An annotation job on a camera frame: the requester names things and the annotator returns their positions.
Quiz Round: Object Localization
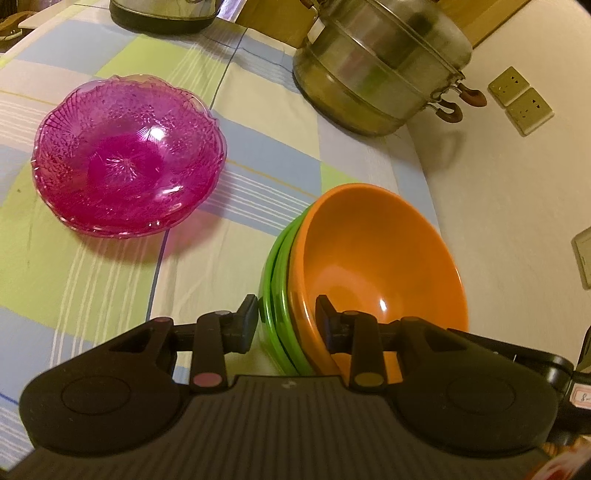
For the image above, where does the large green plastic bowl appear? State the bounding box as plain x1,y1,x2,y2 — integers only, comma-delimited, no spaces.
257,203,306,376

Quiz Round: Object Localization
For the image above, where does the stainless steel steamer pot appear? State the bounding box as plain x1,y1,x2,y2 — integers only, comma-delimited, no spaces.
293,0,488,137

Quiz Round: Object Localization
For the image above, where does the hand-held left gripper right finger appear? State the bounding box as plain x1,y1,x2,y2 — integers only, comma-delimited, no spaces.
315,295,467,388

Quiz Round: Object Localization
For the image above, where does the small green plastic bowl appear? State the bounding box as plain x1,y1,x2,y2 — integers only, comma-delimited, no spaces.
270,216,320,377

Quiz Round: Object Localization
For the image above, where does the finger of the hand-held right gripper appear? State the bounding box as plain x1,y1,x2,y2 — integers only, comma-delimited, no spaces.
450,328,576,398

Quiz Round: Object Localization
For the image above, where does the checked pastel tablecloth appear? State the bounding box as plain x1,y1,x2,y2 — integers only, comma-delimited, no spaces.
0,0,445,462

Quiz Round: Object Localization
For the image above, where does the beige wall data outlet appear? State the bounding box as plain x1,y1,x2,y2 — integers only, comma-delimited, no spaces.
571,226,591,292

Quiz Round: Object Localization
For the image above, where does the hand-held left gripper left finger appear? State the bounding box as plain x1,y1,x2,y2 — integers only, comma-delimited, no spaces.
108,294,259,393

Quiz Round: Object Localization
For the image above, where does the stainless steel kettle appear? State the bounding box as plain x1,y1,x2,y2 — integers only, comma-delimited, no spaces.
109,0,223,36

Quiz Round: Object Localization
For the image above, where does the orange plastic bowl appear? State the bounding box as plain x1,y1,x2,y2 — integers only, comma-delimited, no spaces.
287,183,470,384

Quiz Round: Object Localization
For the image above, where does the white wooden chair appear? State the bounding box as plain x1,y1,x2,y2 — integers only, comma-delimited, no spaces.
18,0,112,29

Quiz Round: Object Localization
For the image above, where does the beige wall power socket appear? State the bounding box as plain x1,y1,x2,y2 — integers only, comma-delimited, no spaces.
505,87,555,137
488,66,532,110

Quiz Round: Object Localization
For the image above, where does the wooden door panel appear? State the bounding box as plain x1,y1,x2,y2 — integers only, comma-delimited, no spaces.
222,0,533,48

